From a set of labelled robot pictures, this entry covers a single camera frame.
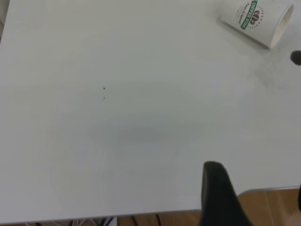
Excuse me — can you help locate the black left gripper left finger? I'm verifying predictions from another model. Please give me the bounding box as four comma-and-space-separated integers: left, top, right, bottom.
198, 161, 253, 226

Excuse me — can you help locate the white paper coffee cup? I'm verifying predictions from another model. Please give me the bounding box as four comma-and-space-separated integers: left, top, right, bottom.
218, 0, 294, 50

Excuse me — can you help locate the brown coffee stain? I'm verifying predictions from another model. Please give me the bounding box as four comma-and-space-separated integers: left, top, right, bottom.
290, 50, 301, 66

